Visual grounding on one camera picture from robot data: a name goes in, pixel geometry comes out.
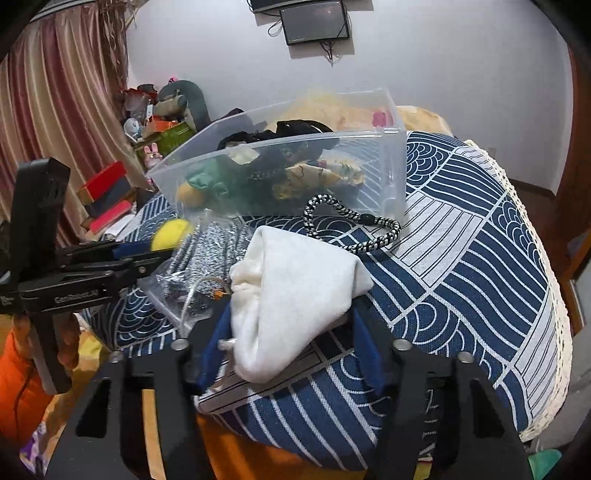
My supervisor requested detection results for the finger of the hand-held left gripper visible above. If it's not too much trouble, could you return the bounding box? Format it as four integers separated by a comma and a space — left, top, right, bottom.
59, 252, 175, 284
58, 240, 156, 267

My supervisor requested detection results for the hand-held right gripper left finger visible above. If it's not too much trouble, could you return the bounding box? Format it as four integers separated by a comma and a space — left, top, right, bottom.
46, 302, 232, 480

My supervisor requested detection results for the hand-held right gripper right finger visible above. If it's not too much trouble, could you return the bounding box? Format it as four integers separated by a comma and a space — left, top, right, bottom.
350, 308, 544, 480

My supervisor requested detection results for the yellow foam ball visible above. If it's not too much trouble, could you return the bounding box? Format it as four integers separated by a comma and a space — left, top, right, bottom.
177, 181, 208, 208
151, 219, 195, 253

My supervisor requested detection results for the white drawstring pouch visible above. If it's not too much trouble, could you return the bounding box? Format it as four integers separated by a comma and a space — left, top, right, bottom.
228, 225, 375, 384

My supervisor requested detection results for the clear plastic bin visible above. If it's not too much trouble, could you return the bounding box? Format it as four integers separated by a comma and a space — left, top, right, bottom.
147, 87, 408, 219

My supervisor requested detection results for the person's left forearm orange sleeve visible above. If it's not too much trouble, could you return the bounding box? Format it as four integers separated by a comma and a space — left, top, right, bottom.
0, 330, 52, 448

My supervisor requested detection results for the person's left hand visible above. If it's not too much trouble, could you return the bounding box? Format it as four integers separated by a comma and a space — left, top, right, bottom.
11, 314, 82, 372

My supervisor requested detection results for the stack of red boxes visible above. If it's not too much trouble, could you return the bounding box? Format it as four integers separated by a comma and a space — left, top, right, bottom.
76, 161, 140, 234

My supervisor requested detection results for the green plush toy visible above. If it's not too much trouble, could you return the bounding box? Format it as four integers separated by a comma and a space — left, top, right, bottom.
184, 158, 250, 209

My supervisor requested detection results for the orange cloth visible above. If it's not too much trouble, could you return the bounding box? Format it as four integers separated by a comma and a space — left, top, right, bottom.
196, 413, 419, 480

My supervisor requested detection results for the green cardboard box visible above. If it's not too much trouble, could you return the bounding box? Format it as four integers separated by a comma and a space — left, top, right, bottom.
134, 121, 197, 156

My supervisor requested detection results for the blue white wave-patterned cloth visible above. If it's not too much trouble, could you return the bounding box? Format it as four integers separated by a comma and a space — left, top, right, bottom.
87, 130, 563, 466

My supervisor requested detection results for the striped pink curtain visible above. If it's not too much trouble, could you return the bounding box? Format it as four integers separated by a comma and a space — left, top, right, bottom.
0, 0, 141, 252

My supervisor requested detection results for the dark green dinosaur plush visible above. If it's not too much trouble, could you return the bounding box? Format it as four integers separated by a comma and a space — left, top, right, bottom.
154, 79, 212, 134

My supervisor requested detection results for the black cloth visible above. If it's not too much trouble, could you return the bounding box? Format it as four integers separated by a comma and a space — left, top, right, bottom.
217, 119, 339, 186

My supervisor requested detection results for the yellow patterned fabric pouch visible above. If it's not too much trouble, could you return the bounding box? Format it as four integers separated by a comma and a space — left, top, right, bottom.
271, 159, 366, 200

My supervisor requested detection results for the yellow blanket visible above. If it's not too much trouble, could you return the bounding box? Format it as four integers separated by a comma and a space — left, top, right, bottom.
276, 90, 450, 140

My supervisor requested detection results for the plastic bag of braided cords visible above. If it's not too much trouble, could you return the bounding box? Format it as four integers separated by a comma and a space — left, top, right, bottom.
137, 216, 257, 339

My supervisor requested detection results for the black white braided cord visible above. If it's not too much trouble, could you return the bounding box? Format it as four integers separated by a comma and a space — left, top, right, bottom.
303, 194, 402, 254

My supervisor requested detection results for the wooden door frame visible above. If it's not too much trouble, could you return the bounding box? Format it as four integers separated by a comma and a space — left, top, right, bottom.
554, 44, 591, 284

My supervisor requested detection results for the black wall screen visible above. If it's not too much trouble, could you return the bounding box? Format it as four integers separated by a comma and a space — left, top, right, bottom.
249, 0, 324, 14

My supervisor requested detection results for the black wall monitor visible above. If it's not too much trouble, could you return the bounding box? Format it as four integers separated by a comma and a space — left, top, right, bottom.
279, 0, 351, 46

